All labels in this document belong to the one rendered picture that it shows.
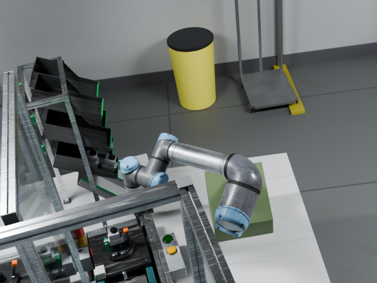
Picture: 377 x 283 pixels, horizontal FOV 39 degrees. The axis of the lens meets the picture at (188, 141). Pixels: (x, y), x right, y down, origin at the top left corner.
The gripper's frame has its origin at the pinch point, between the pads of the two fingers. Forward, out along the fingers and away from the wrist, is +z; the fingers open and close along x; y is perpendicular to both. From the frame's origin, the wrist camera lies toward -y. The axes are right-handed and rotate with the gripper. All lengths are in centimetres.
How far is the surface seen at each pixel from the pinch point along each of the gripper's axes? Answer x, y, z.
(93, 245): 6.6, -21.1, 10.3
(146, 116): 238, 35, 107
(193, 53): 224, 83, 48
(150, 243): -1.2, 2.9, 11.4
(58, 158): 23.9, -25.4, -27.4
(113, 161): 24.1, -3.7, -18.5
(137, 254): -5.9, -3.7, 10.4
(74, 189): 60, -27, 21
